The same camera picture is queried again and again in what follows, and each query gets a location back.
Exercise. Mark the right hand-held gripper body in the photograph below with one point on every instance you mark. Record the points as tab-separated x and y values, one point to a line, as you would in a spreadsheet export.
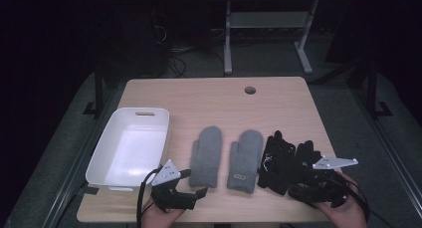
333	163

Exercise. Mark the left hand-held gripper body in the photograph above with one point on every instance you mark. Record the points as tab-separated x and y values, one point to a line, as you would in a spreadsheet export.
166	175

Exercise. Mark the plain grey mitten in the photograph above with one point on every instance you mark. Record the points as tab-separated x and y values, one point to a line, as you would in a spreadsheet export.
206	158

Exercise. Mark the plain black glove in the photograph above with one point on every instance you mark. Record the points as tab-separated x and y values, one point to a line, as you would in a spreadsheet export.
277	165

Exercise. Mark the white plastic bin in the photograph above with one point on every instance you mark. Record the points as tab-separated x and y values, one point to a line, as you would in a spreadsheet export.
132	148

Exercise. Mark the grey mitten with label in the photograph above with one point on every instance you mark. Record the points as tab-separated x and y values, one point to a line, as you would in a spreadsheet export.
245	161

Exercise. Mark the person's left hand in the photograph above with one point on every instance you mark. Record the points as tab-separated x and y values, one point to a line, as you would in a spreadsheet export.
156	218

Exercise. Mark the person's right hand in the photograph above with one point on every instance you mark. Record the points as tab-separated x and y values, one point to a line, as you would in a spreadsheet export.
348	216

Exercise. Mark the black tape strip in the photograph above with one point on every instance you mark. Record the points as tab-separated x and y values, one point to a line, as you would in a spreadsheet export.
90	190

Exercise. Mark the black metal stand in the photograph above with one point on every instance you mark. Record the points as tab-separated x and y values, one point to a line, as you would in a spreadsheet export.
372	88
98	88

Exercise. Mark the dark cabinet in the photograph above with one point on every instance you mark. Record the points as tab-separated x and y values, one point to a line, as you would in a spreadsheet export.
139	55

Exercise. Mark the grey metal rail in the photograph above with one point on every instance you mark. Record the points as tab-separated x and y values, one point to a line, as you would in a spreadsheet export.
63	196
398	168

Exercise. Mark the grey metal frame desk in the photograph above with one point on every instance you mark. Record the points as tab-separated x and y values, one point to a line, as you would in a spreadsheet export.
265	19

